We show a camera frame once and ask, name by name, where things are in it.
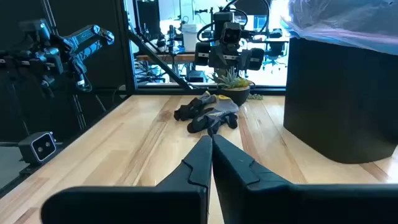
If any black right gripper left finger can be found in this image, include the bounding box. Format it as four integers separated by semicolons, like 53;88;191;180
40;135;213;224

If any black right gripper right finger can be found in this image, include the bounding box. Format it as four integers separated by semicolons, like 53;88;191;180
212;134;398;224

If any pink translucent trash bag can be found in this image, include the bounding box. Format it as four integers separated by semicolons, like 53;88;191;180
280;0;398;56

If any grey black work glove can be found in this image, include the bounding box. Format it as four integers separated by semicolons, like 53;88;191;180
173;91;218;122
186;94;239;137

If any black table-level camera box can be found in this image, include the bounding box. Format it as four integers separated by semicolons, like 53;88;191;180
17;130;58;166

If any potted succulent plant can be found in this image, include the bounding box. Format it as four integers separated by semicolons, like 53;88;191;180
208;68;264;107

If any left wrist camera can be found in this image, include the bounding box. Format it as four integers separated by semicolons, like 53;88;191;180
220;21;243;45

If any black trash bin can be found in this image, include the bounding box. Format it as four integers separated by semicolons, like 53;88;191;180
282;36;398;165

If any wooden workbench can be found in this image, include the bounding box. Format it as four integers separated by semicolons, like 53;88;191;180
136;52;197;65

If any white bucket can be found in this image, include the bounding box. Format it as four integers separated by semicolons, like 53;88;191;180
181;23;200;53

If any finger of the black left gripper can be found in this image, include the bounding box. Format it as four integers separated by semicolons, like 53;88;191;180
229;49;249;70
208;48;230;69

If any black office chair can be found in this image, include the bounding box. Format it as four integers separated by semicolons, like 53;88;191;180
262;28;289;74

